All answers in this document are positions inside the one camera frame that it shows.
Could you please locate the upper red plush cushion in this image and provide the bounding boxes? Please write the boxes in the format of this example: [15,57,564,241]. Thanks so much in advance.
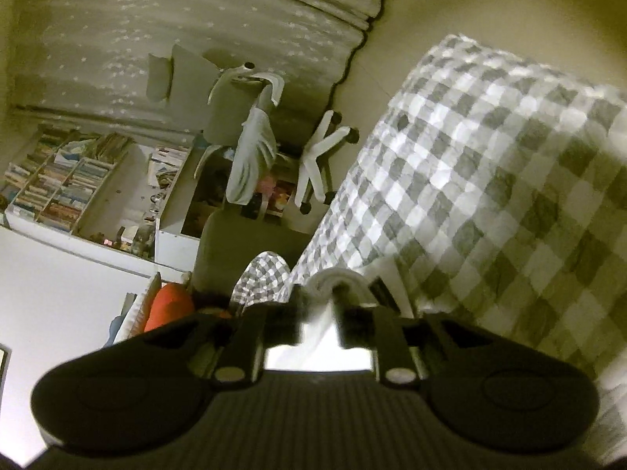
[143,283,196,332]

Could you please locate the white long sleeve shirt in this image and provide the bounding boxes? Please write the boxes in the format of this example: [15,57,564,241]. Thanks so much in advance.
[265,257,413,372]

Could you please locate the blue plush toy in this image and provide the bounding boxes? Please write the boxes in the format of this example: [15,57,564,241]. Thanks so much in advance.
[103,293,137,348]

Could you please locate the grey white checkered bedsheet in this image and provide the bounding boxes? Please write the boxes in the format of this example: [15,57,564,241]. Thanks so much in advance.
[233,35,626,463]

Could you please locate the white desk with shelves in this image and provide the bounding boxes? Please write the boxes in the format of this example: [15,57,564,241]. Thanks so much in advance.
[4,132,203,280]

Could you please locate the grey white office chair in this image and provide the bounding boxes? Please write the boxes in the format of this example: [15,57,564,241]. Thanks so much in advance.
[145,43,362,217]

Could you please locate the grey star patterned curtain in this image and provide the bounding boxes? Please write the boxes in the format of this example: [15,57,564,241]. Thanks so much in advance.
[9,0,382,130]

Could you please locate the white grey pillow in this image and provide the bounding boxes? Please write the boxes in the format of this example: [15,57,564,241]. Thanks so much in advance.
[120,273,161,341]

